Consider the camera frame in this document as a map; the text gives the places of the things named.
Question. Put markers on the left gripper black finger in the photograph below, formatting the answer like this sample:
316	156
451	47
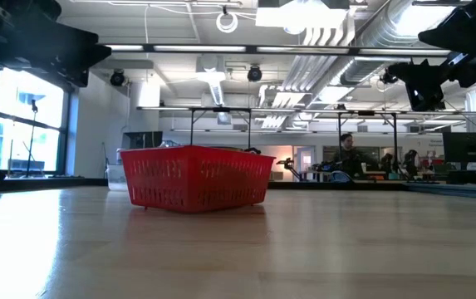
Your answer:
90	61
79	43

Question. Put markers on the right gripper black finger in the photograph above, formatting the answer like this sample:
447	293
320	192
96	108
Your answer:
424	72
474	29

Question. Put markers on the red slotted plastic basket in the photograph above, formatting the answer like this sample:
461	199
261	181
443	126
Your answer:
196	178

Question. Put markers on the small black background robot arm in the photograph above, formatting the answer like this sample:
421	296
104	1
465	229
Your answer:
289	164

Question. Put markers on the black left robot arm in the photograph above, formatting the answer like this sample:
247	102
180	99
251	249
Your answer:
13	10

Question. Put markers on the black round ceiling fixture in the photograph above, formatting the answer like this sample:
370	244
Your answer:
117	78
254	74

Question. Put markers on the black computer monitor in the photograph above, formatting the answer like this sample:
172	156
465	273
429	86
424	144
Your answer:
468	149

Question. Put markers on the black tripod stand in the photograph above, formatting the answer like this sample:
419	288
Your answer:
34	106

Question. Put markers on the black box-shaped screen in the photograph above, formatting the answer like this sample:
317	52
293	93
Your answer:
142	140

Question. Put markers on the person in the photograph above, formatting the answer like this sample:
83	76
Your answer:
349	160

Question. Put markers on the white plastic bottle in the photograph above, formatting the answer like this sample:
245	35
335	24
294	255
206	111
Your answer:
118	157

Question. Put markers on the clear plastic container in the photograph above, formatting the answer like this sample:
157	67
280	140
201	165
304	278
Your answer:
115	178

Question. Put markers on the white hanging ceiling unit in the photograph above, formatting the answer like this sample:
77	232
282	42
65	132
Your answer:
210	66

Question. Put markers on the white ceiling light panel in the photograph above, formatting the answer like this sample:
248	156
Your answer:
300	16

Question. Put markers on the long overhead light bar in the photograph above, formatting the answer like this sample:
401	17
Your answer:
262	49

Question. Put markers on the black ceiling camera cluster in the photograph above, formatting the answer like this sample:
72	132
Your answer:
385	78

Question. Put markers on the silver ventilation duct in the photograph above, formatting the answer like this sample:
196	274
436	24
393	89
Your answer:
387	29

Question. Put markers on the black background frame rig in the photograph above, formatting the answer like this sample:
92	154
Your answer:
221	109
366	113

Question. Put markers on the black aluminium table frame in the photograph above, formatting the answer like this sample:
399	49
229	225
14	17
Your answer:
55	183

